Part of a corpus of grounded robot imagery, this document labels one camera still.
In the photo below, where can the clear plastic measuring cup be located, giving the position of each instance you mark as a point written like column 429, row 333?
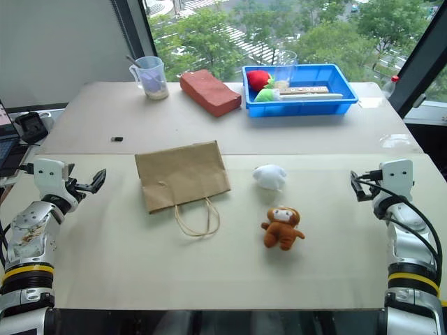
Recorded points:
column 153, row 83

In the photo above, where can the small black rectangular object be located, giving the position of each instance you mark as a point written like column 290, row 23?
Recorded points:
column 117, row 139

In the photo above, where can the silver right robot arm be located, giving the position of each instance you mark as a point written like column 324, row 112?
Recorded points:
column 408, row 244

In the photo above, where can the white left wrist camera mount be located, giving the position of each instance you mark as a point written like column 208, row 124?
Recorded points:
column 49, row 176

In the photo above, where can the red brick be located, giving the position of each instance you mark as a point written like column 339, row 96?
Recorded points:
column 209, row 90

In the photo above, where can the dark slanted window frame post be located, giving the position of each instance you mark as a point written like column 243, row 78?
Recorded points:
column 419, row 59

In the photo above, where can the clear bottle with red cap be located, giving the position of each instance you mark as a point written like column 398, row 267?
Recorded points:
column 390, row 86

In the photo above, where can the brown monkey plush toy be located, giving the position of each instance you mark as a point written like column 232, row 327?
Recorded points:
column 282, row 230

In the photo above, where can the metal spoon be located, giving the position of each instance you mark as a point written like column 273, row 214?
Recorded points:
column 134, row 62

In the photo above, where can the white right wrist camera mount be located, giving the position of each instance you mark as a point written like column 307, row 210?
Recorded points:
column 398, row 181

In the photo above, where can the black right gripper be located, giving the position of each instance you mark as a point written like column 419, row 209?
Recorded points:
column 373, row 174

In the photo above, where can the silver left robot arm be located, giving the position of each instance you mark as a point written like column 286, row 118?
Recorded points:
column 29, row 240

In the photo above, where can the open laptop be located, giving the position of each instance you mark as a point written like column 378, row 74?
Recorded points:
column 8, row 146

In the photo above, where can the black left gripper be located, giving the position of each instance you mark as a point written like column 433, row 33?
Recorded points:
column 72, row 188

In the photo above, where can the black power adapter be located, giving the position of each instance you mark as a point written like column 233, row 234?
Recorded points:
column 31, row 126

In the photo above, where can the blue plastic bin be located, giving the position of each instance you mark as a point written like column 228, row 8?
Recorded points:
column 300, row 104

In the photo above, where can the clear drinking glass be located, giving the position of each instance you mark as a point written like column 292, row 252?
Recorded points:
column 285, row 71

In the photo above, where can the purple block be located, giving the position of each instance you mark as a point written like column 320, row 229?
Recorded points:
column 152, row 81

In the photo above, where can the wooden block with holes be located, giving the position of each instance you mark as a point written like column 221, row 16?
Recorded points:
column 304, row 90

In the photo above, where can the green plush toy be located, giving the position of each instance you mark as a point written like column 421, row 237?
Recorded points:
column 265, row 95

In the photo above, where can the white plush toy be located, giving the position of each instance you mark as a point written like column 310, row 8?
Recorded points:
column 269, row 177

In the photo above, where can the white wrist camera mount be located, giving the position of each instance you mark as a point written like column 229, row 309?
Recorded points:
column 398, row 181
column 49, row 176

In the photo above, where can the red strawberry plush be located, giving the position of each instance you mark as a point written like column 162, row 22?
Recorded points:
column 258, row 79

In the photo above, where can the white flat bar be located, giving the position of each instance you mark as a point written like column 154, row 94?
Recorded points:
column 314, row 95

